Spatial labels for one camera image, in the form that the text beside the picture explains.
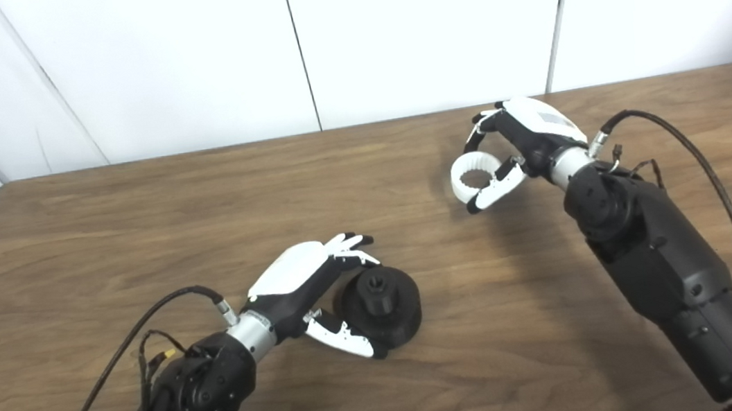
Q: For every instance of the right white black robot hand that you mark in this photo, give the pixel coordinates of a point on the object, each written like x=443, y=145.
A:
x=538, y=125

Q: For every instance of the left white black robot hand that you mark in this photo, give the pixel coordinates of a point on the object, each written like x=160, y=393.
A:
x=293, y=267

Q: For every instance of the round black part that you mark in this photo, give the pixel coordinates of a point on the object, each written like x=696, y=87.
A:
x=400, y=313

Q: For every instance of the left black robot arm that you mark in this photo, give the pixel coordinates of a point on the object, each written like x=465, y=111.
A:
x=201, y=400

